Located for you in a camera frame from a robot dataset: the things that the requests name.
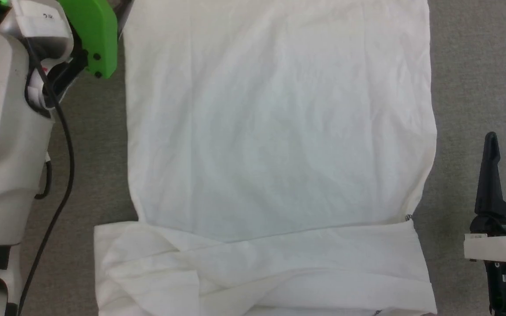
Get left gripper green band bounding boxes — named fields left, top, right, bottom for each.
left=52, top=0, right=133, bottom=104

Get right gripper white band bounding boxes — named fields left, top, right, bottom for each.
left=464, top=132, right=506, bottom=316

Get white long-sleeve garment grey stitching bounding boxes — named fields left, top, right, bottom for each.
left=94, top=0, right=438, bottom=316

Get grey fabric sofa surface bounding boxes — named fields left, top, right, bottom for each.
left=0, top=0, right=506, bottom=316

